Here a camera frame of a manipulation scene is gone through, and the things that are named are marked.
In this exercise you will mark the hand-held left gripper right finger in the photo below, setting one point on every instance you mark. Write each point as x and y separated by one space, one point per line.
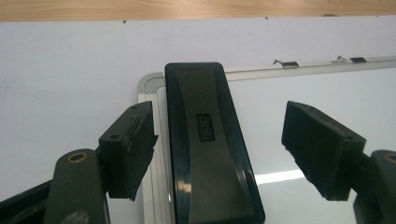
323 152

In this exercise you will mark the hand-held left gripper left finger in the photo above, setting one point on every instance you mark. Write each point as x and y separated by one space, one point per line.
127 155

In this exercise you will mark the black whiteboard eraser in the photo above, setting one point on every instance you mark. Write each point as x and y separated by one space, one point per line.
208 146

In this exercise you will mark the white whiteboard with metal frame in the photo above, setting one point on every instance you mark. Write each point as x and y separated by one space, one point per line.
311 93

